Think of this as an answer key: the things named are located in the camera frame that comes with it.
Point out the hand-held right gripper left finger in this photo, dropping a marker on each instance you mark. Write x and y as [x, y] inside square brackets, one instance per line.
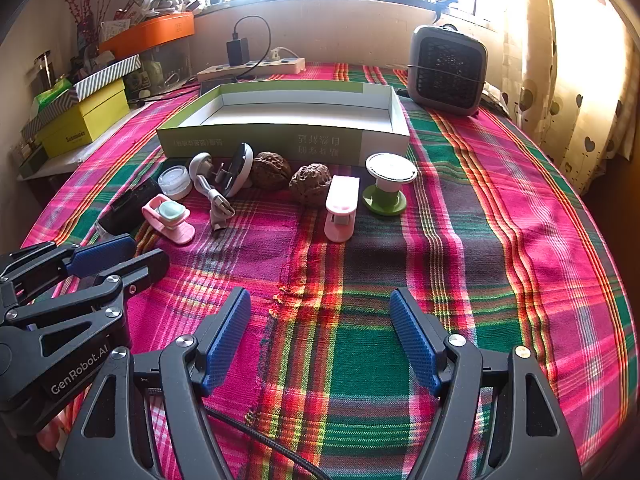
[230, 340]

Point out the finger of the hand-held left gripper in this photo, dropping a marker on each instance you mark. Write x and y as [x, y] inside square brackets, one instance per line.
[145, 265]
[102, 255]

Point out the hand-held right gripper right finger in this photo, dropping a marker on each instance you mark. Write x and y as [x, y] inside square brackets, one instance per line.
[415, 340]

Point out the black bike light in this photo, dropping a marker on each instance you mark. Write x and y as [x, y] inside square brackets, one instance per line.
[130, 205]

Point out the pink clip with green pad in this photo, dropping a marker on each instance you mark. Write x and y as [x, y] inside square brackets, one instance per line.
[170, 210]

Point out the white round puck light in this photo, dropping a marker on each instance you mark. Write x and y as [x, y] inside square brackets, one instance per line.
[175, 182]

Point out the white mushroom-shaped gadget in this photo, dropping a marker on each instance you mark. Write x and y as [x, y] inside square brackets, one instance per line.
[199, 162]

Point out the black round gadget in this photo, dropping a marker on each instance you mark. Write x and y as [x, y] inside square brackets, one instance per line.
[240, 165]

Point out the pink and white clip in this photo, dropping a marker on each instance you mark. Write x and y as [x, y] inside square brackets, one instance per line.
[340, 220]

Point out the green and white spool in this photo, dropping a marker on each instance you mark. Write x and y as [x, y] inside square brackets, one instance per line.
[382, 200]

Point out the brown walnut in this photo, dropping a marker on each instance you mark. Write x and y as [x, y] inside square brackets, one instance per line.
[310, 180]
[270, 170]

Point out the green and white cardboard box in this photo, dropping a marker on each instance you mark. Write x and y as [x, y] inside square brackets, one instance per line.
[280, 147]

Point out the plaid tablecloth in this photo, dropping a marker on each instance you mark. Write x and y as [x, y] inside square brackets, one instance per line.
[350, 360]

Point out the yellow box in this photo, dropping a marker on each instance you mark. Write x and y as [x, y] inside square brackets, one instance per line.
[85, 120]

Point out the green tissue pack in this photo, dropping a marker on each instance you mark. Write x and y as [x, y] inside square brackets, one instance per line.
[50, 95]

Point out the striped box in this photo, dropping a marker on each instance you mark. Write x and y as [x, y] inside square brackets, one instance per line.
[107, 71]

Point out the glass jar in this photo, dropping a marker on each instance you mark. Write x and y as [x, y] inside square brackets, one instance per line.
[44, 72]

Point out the clear plastic container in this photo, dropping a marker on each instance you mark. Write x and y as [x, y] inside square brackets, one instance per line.
[165, 67]

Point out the red flower branches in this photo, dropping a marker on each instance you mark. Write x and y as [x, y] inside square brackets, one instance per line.
[85, 30]

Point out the orange box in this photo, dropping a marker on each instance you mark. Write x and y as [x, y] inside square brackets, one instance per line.
[150, 32]

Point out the black charger adapter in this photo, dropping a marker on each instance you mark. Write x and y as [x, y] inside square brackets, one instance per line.
[237, 51]

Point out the beige power strip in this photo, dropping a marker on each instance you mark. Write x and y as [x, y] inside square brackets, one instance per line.
[270, 66]

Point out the white plug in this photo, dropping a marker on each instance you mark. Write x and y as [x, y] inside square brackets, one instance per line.
[274, 53]

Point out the grey space heater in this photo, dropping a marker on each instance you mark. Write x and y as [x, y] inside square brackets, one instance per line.
[445, 70]

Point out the heart print curtain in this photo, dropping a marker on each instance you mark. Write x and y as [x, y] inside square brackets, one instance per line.
[565, 85]

